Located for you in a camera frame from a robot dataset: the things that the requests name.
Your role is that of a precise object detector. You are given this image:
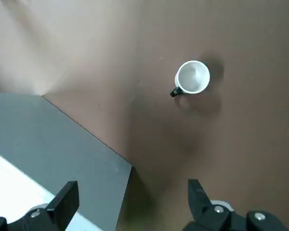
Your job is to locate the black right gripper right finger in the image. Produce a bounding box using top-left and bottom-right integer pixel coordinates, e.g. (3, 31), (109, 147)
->
(183, 179), (289, 231)

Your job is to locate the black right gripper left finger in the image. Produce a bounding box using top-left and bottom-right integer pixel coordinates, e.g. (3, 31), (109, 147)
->
(0, 180), (79, 231)

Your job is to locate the grey cabinet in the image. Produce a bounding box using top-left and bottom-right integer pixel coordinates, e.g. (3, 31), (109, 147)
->
(0, 92), (133, 231)

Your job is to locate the white mug with black handle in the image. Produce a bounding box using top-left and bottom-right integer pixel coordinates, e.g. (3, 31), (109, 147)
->
(169, 60), (211, 98)

